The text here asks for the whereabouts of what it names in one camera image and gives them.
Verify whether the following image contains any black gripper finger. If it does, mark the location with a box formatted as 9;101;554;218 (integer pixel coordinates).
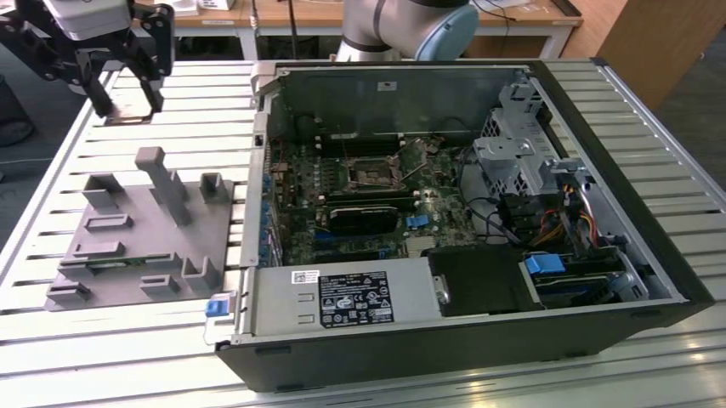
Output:
120;3;177;114
0;12;117;120

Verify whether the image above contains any CPU socket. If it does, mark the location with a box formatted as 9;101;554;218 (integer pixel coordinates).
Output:
344;156;407;190

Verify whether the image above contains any grey parts rack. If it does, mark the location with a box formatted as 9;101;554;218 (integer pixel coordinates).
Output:
41;146;237;314

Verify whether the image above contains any thin metal locking lever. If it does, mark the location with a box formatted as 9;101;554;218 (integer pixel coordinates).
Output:
335;124;351;162

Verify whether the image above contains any green RAM stick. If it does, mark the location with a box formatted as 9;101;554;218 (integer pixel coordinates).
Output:
84;258;144;270

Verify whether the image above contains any black graphics card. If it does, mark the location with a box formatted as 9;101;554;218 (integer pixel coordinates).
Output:
327;205;400;235

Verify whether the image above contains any metal socket cover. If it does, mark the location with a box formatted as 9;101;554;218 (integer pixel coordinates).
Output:
393;138;439;181

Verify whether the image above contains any silver power supply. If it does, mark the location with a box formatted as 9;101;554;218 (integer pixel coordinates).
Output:
247;265;444;337

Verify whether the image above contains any green motherboard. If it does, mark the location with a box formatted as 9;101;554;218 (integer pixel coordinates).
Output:
263;138;487;265

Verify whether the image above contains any wooden desk with white legs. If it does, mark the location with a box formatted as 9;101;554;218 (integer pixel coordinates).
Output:
169;0;586;63

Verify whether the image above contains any silver drive cage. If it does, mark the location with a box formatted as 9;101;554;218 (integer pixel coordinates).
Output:
472;79;598;201

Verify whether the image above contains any black plastic shroud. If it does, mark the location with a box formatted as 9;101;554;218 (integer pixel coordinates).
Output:
421;246;547;318

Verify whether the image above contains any black PC case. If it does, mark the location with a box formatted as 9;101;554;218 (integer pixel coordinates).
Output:
213;57;716;394

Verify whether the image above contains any hard disk in blue carrier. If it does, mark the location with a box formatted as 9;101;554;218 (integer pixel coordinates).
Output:
522;251;620;308

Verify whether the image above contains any wooden cabinet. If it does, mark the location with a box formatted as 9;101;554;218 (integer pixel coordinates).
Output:
594;0;726;110

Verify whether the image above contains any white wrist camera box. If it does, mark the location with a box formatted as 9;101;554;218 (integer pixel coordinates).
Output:
42;0;135;42

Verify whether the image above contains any black wire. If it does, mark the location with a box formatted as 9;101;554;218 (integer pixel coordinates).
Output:
463;196;526;247

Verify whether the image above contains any yellow orange wire bundle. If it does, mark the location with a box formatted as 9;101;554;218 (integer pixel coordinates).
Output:
535;210;602;247

